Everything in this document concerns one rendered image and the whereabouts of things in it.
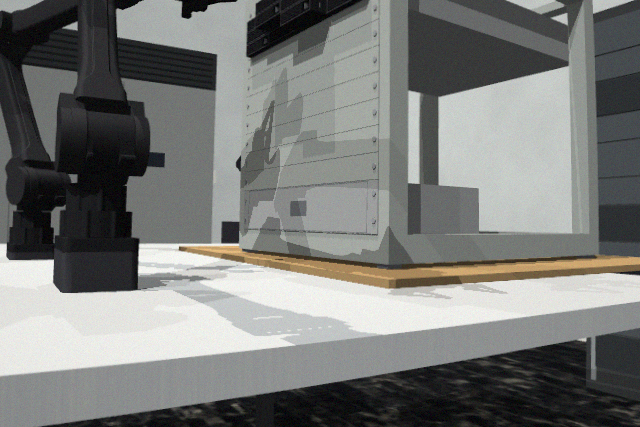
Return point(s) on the orange flat board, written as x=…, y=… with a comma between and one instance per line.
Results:
x=419, y=275

